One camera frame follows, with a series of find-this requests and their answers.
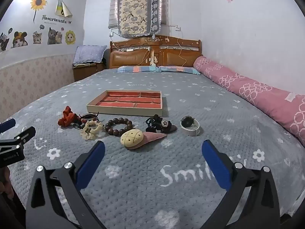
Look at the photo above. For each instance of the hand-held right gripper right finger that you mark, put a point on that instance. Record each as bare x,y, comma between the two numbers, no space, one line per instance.
215,164

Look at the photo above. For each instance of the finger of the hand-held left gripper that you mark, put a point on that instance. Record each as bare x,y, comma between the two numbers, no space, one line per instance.
25,133
7,125

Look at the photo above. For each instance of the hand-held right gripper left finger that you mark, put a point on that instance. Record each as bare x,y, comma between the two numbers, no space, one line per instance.
91,164

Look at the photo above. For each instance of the cream flower scrunchie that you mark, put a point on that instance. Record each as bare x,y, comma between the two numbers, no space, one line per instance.
94,130

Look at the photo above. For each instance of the black scrunchie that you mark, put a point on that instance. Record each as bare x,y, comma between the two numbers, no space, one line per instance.
108,125

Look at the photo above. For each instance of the red scrunchie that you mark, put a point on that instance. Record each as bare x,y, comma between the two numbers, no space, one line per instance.
68,119

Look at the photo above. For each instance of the yellow plush hair clip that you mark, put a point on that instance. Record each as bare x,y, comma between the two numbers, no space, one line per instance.
132,137

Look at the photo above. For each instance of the dark square-faced hair clip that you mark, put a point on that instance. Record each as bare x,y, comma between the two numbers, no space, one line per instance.
168,127

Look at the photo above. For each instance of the brick-patterned tray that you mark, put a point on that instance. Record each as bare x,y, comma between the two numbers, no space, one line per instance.
124,99

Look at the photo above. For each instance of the black hair claw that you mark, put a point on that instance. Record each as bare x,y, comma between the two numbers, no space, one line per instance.
152,124

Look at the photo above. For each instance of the person's left hand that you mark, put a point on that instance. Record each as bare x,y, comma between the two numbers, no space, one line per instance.
6,186

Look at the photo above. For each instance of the grey flower-print blanket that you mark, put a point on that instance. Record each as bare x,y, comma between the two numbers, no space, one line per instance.
143,183

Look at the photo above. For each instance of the pink patterned bolster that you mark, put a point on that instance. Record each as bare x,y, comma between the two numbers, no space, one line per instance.
250,90

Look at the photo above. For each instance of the black and white cat sticker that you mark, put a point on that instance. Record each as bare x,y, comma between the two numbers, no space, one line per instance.
3,43

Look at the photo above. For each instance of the wooden nightstand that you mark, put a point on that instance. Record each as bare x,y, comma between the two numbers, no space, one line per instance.
82,72

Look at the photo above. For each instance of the hat-wearing cat sticker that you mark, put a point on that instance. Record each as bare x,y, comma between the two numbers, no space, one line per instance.
19,40

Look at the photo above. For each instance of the tabby kitten sticker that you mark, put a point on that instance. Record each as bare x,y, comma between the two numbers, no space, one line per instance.
37,38

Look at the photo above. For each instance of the grey cat sticker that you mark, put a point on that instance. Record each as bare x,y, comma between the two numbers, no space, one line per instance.
53,37

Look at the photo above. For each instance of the striped pillow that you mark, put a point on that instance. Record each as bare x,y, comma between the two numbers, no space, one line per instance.
178,69
133,69

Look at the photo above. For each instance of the purple dotted pillow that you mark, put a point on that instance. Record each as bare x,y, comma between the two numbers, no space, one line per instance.
89,53

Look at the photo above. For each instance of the yellow flower cat sticker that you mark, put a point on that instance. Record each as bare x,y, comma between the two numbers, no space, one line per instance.
70,37

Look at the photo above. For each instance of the wooden headboard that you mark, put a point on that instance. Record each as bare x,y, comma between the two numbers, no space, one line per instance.
128,57

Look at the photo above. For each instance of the small cartoon sticker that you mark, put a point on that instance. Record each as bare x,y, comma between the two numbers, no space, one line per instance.
155,59

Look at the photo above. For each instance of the floral quilted cloth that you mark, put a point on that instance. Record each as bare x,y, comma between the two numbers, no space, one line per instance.
133,12

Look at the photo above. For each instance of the lettering wall sticker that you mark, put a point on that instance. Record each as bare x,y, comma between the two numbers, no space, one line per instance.
56,18

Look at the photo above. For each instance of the sunflower wall sticker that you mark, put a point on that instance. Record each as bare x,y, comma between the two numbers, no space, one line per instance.
38,2

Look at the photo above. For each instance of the yellow paper wall decoration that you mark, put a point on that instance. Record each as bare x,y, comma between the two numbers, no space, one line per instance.
63,8

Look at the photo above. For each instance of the white wall socket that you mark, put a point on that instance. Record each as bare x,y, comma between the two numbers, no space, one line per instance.
177,28

